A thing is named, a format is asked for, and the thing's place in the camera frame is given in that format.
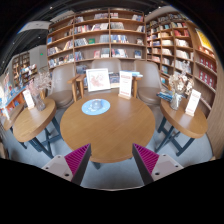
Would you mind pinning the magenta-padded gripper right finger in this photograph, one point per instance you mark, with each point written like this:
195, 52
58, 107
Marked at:
147, 159

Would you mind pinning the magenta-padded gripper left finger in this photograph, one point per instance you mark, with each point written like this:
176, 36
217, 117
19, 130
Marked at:
76, 159

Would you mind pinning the round light blue mouse pad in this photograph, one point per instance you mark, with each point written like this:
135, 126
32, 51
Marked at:
86, 110

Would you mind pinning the round wooden side table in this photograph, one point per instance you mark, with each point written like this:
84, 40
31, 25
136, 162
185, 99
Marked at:
33, 120
13, 116
183, 120

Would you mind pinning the dried flowers in glass vase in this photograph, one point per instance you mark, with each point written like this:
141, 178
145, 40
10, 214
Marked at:
175, 101
38, 103

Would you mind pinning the stack of blue books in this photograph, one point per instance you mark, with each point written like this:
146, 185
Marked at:
165, 96

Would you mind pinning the white sign on wooden base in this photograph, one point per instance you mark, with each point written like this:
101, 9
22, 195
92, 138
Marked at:
193, 101
125, 84
28, 99

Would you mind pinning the brown padded wooden armchair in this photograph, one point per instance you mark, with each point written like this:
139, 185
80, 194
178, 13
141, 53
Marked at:
106, 64
148, 83
61, 86

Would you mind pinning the white framed floral picture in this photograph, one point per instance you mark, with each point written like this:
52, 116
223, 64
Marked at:
98, 80

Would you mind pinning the light blue book stack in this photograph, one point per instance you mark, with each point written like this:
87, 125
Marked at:
136, 73

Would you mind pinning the orange book display stand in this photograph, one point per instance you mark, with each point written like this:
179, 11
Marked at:
13, 98

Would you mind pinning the dark covered book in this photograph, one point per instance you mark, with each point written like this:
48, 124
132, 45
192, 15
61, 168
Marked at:
114, 78

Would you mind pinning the small distant wooden bookshelf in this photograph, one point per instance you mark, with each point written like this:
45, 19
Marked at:
21, 66

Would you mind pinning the tall wooden bookshelf unit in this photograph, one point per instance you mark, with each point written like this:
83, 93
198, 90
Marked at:
166, 43

